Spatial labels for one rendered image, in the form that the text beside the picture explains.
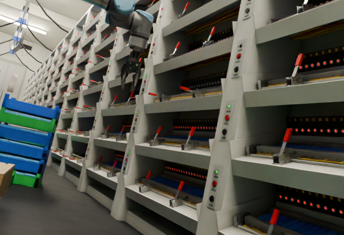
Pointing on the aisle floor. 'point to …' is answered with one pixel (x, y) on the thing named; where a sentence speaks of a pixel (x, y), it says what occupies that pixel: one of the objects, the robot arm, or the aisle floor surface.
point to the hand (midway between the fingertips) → (127, 87)
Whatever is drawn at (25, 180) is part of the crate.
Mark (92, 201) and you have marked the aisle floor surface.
